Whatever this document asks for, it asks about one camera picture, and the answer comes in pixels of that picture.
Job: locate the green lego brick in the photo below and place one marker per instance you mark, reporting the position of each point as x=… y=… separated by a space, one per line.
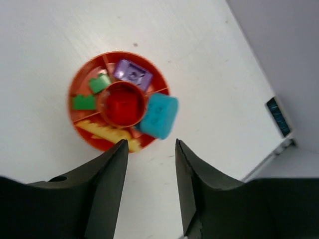
x=99 y=83
x=81 y=102

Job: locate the right corner label sticker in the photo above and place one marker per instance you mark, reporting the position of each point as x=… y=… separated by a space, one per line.
x=278 y=117

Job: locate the orange round divided container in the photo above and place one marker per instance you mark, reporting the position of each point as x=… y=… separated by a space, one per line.
x=106 y=63

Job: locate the teal lego piece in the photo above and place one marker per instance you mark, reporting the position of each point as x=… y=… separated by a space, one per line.
x=160 y=116

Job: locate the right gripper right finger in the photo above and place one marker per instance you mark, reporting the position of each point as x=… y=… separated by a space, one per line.
x=216 y=206

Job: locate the small yellow lego brick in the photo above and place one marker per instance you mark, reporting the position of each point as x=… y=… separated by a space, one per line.
x=105 y=132

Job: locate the purple lego brick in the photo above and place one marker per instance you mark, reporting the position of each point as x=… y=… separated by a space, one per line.
x=128 y=71

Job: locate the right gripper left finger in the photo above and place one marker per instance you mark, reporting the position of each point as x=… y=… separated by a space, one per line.
x=80 y=204

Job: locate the aluminium table frame rail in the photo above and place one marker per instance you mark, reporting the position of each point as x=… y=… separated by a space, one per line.
x=288 y=142

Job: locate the small red lego brick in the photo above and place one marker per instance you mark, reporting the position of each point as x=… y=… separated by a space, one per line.
x=122 y=110

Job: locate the large yellow lego brick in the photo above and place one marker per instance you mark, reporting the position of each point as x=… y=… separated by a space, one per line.
x=134 y=144

